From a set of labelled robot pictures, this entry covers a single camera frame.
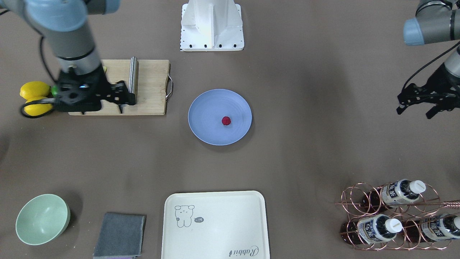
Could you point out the red strawberry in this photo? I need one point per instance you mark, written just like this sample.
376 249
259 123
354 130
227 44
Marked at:
226 120

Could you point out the green lime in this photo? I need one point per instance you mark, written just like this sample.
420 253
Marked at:
54 90

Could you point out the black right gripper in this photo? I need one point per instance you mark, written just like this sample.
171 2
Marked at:
102 87

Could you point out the steel muddler black tip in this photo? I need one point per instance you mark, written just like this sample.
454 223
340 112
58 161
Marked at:
133 75

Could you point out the yellow lemon lower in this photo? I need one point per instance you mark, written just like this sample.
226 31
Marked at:
37 109

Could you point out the mint green bowl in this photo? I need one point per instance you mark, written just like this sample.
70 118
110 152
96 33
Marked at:
42 219

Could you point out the blue round plate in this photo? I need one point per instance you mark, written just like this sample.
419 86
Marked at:
208 109

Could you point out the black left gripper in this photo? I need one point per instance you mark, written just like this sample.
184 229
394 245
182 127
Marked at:
439 80

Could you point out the copper wire bottle rack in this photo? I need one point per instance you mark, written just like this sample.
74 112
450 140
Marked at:
411 215

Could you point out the dark drink bottle front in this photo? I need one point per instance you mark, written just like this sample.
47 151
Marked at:
370 230

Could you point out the cream rabbit tray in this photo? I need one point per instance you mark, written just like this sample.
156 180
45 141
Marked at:
215 225

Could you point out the grey folded cloth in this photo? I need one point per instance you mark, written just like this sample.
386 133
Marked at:
120 236

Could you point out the wooden cutting board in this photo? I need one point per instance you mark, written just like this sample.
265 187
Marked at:
155 86

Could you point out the yellow lemon upper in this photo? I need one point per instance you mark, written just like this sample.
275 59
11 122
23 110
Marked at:
34 89

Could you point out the yellow lemon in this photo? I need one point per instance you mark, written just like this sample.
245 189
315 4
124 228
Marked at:
37 109
34 89

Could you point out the dark drink bottle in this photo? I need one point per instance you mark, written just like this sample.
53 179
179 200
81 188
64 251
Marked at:
370 230
433 229
392 195

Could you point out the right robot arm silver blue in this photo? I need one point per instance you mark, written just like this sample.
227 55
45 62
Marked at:
65 24

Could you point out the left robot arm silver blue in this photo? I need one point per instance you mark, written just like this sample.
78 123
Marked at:
435 21

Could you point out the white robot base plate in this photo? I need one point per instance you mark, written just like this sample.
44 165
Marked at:
211 25

